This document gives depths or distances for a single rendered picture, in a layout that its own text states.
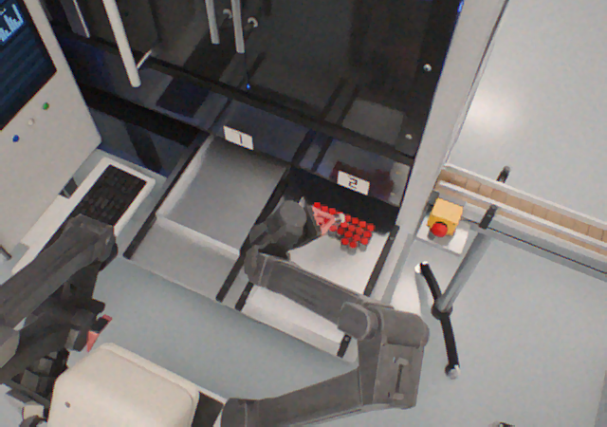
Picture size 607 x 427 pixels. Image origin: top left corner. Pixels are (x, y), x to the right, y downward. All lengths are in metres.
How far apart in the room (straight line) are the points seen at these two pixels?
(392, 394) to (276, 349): 1.65
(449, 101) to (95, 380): 0.82
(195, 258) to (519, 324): 1.48
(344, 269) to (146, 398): 0.75
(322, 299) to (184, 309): 1.64
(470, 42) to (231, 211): 0.87
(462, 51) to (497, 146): 1.94
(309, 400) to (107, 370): 0.35
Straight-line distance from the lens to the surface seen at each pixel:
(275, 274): 1.08
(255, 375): 2.44
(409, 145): 1.39
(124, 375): 1.08
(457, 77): 1.19
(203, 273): 1.63
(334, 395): 0.90
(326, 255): 1.63
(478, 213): 1.71
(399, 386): 0.83
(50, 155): 1.84
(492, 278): 2.70
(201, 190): 1.75
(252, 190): 1.73
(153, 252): 1.68
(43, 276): 1.01
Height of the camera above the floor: 2.36
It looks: 60 degrees down
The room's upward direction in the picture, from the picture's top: 1 degrees clockwise
